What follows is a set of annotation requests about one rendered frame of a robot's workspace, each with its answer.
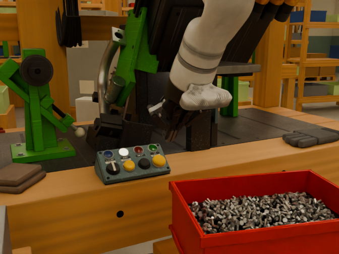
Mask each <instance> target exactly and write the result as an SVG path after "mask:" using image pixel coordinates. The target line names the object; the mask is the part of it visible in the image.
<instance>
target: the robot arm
mask: <svg viewBox="0 0 339 254"><path fill-rule="evenodd" d="M203 2H204V10H203V13H202V16H201V17H197V18H194V19H193V20H191V22H190V23H189V24H188V26H187V28H186V30H185V33H184V36H183V39H182V42H181V45H180V48H179V51H178V53H177V55H176V57H175V59H174V62H173V65H172V68H171V71H170V74H169V77H168V80H167V83H166V87H165V94H164V95H163V96H162V98H161V99H160V103H159V104H157V105H155V106H153V105H152V104H150V105H148V106H147V109H148V111H149V113H150V116H151V118H152V119H153V120H154V121H155V122H156V124H157V125H158V126H159V127H160V128H161V129H162V130H163V132H162V135H163V137H164V140H166V142H173V141H174V139H175V138H176V137H177V135H178V132H179V130H180V129H182V127H183V126H185V127H189V126H191V125H192V124H193V123H195V122H196V121H197V120H198V119H200V118H201V117H202V116H204V115H205V114H206V113H208V112H209V111H210V109H214V108H222V107H227V106H228V105H229V103H230V102H231V100H232V96H231V94H230V93H229V91H227V90H225V89H222V88H219V87H216V86H214V85H213V84H212V82H213V80H214V78H215V75H216V71H217V67H218V65H219V62H220V60H221V58H222V55H223V53H224V51H225V48H226V46H227V44H228V43H229V42H230V41H231V40H232V38H233V37H234V36H235V35H236V33H237V32H238V31H239V30H240V28H241V27H242V26H243V25H244V23H245V22H246V21H247V19H248V18H249V16H250V14H251V12H252V10H253V7H254V4H255V0H203ZM163 109H164V111H165V112H166V117H165V119H163V117H162V116H161V114H162V112H161V111H162V110H163ZM191 115H192V116H193V117H192V118H191V119H190V120H189V117H190V116H191Z"/></svg>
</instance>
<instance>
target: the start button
mask: <svg viewBox="0 0 339 254"><path fill-rule="evenodd" d="M152 161H153V164H154V165H156V166H158V167H162V166H164V165H165V162H166V160H165V158H164V157H163V156H162V155H155V156H154V157H153V160H152Z"/></svg>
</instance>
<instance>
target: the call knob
mask: <svg viewBox="0 0 339 254"><path fill-rule="evenodd" d="M119 169H120V166H119V165H118V164H117V163H115V162H111V163H109V164H108V166H107V170H108V172H109V173H112V174H116V173H118V172H119Z"/></svg>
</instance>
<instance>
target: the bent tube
mask: <svg viewBox="0 0 339 254"><path fill-rule="evenodd" d="M120 45H124V46H126V35H125V30H122V29H118V28H115V27H111V40H110V42H109V44H108V46H107V48H106V50H105V52H104V54H103V56H102V59H101V63H100V67H99V71H98V78H97V92H98V104H99V115H100V114H101V113H105V114H110V107H109V104H108V103H106V102H105V101H104V99H103V96H104V94H105V92H106V91H107V90H108V89H107V81H108V73H109V68H110V65H111V62H112V59H113V57H114V55H115V53H116V51H117V49H118V48H119V46H120Z"/></svg>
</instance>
